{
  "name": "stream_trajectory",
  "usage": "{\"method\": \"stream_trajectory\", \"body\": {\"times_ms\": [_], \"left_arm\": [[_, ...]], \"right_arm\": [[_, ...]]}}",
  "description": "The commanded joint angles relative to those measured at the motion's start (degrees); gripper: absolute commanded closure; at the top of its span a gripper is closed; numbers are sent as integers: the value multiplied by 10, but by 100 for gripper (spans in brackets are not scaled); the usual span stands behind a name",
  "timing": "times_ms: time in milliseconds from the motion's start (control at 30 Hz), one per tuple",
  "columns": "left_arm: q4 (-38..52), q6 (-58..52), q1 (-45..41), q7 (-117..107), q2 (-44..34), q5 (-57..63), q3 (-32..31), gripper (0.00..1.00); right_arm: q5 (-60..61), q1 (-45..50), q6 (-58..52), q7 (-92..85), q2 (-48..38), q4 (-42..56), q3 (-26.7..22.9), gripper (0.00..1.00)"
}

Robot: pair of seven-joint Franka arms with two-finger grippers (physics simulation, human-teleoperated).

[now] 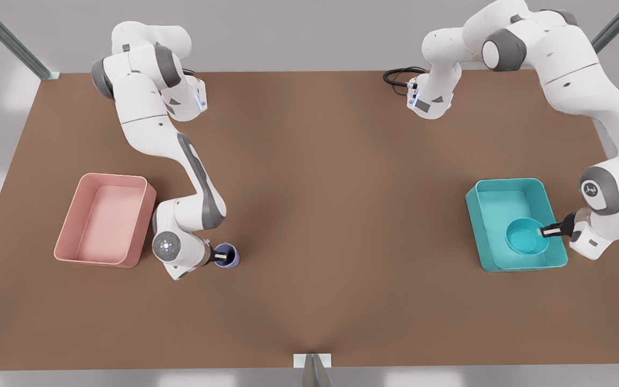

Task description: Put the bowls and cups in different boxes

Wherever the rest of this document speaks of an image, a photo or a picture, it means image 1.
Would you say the teal plastic box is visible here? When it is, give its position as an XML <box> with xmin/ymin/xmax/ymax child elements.
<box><xmin>465</xmin><ymin>178</ymin><xmax>568</xmax><ymax>273</ymax></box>

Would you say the pink plastic box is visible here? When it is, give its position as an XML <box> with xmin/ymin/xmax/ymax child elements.
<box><xmin>54</xmin><ymin>173</ymin><xmax>157</xmax><ymax>269</ymax></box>

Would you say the purple cup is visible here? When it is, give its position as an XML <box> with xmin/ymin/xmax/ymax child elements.
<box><xmin>213</xmin><ymin>243</ymin><xmax>241</xmax><ymax>269</ymax></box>

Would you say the teal bowl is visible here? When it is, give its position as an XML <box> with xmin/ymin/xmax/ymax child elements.
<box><xmin>505</xmin><ymin>217</ymin><xmax>550</xmax><ymax>255</ymax></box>

